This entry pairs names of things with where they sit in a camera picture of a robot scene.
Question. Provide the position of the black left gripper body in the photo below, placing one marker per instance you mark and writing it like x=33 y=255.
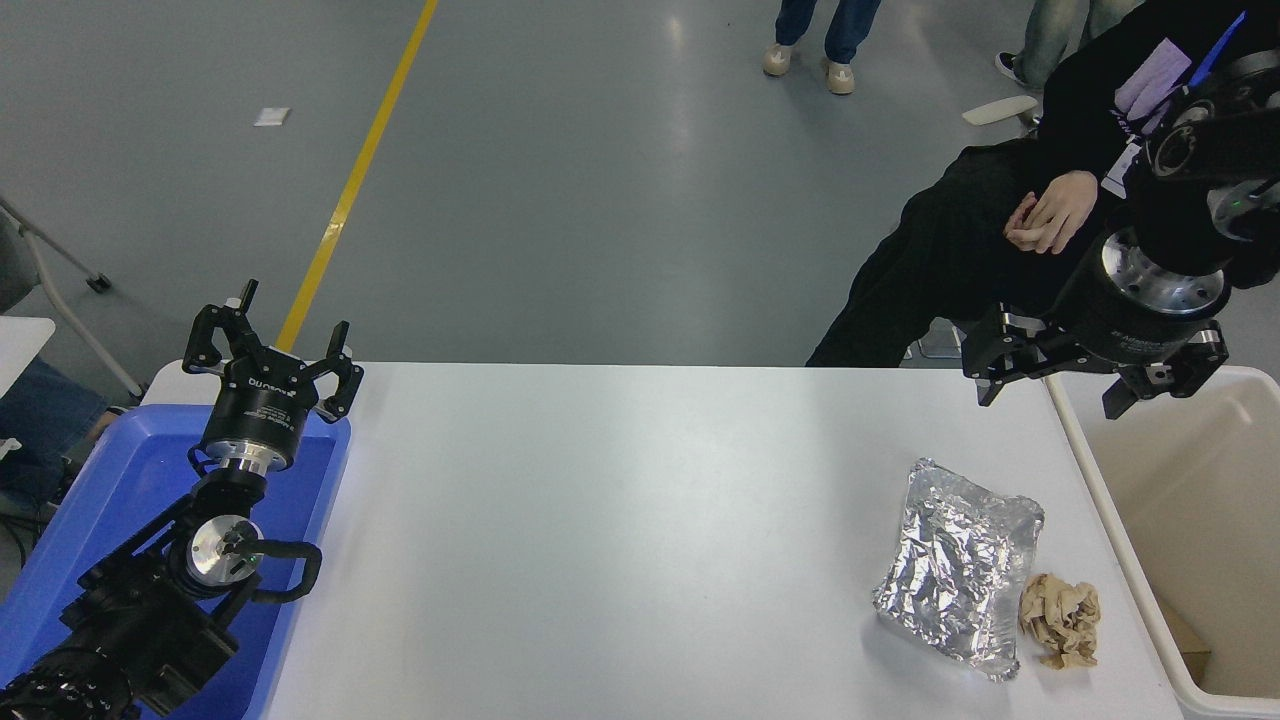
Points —
x=255 y=412

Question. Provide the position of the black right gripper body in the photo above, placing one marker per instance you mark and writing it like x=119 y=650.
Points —
x=1120 y=325

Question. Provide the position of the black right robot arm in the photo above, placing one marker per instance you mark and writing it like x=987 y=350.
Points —
x=1220 y=140

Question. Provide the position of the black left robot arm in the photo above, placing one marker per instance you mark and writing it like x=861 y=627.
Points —
x=140 y=620

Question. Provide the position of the seated person's right hand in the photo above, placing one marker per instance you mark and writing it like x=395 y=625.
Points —
x=1020 y=230

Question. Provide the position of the seated person's left hand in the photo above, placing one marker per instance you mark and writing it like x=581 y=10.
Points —
x=1065 y=205

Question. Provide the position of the seated person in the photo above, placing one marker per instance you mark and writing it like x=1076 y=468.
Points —
x=960 y=230

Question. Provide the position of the blue plastic tray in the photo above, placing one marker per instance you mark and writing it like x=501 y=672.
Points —
x=130 y=480

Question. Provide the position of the large pale plastic bin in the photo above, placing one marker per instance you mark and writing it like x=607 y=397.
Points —
x=1200 y=560

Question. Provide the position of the person at table edge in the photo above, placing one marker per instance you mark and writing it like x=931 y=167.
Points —
x=40 y=410

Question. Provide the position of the small white side table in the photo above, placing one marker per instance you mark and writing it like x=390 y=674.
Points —
x=20 y=345

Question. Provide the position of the white paper scrap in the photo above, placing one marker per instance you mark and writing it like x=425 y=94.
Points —
x=271 y=116

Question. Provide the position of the crumpled silver foil tray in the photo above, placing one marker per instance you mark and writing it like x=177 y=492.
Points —
x=950 y=570

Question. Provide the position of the white oblong floor object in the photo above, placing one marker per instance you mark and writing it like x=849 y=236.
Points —
x=1000 y=110

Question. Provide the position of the crumpled tan paper ball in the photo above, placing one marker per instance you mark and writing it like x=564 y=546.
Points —
x=1060 y=615

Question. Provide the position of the standing person with pale trousers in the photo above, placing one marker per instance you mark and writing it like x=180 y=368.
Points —
x=1050 y=30

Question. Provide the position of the standing person with tan shoes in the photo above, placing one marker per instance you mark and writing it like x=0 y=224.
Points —
x=845 y=35

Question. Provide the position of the grey metal folding frame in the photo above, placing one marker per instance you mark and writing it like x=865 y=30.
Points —
x=97 y=284

